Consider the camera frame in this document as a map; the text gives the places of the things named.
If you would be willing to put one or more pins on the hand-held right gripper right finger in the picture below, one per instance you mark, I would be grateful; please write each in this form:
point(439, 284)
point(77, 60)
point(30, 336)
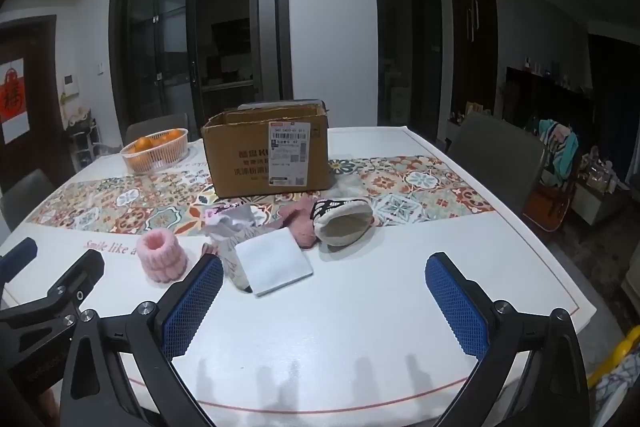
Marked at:
point(457, 307)

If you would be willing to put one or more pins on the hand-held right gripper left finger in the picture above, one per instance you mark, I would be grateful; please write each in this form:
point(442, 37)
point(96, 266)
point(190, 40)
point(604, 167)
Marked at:
point(195, 302)

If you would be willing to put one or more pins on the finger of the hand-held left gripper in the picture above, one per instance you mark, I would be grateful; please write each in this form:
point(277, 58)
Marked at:
point(20, 253)
point(75, 274)

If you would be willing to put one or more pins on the white printed sock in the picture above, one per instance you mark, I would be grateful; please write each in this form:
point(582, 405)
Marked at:
point(232, 264)

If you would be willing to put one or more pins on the pink fluffy wristband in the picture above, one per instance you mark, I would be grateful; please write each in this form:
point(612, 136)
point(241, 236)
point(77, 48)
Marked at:
point(160, 257)

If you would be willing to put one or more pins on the pink fluffy cloth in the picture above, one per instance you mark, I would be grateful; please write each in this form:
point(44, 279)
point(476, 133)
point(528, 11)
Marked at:
point(300, 227)

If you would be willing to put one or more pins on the cardboard box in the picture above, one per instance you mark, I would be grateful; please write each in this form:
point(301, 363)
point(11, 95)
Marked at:
point(240, 157)

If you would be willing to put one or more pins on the grey dining chair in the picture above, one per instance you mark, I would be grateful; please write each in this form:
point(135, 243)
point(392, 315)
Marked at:
point(25, 197)
point(155, 124)
point(495, 157)

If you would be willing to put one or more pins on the patterned table runner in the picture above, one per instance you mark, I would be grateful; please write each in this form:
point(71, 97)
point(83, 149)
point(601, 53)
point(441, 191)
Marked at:
point(125, 202)

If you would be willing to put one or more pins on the white folded cloth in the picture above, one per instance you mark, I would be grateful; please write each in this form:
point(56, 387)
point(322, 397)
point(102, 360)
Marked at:
point(272, 259)

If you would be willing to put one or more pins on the crumpled white patterned sock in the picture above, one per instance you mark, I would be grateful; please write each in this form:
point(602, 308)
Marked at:
point(232, 219)

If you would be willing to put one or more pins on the white printed table cover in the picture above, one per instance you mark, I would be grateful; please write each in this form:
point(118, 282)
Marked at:
point(350, 332)

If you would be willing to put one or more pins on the small cluttered shelf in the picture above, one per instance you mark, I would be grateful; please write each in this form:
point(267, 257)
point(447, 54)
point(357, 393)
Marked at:
point(82, 137)

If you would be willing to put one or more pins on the orange child chair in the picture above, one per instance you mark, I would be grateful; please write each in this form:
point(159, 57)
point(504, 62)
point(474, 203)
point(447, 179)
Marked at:
point(547, 207)

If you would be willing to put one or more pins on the white black-striped slipper sock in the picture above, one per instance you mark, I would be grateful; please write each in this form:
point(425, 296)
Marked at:
point(345, 222)

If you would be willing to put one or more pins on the brown entrance door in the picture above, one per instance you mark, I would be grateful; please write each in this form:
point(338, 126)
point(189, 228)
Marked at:
point(40, 107)

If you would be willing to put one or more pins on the pile of oranges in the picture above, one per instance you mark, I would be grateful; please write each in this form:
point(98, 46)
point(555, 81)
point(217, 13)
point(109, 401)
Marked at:
point(145, 143)

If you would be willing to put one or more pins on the red door poster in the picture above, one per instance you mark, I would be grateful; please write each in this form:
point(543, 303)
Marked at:
point(10, 92)

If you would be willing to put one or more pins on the yellow plastic object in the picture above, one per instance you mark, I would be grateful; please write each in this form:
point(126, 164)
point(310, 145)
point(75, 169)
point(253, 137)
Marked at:
point(617, 359)

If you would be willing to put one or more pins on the white low cabinet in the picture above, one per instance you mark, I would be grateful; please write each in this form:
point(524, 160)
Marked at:
point(456, 134)

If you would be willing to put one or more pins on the white intercom panel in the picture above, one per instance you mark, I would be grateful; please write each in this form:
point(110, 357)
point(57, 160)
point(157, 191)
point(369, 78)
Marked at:
point(71, 84)

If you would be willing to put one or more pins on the colourful clothes pile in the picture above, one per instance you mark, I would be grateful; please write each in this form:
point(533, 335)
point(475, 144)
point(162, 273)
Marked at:
point(560, 147)

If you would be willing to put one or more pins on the dark sideboard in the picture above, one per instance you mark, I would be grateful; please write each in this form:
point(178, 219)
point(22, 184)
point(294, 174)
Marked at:
point(550, 97)

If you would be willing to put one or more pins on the dark room door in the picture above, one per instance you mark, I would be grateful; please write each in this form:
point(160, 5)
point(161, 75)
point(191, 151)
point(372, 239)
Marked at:
point(427, 57)

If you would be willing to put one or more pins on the dark sliding glass door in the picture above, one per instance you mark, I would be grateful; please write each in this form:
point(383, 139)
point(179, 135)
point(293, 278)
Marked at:
point(150, 32)

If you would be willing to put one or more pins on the dark wooden cabinet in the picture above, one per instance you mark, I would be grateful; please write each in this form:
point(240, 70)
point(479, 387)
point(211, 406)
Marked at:
point(472, 37)

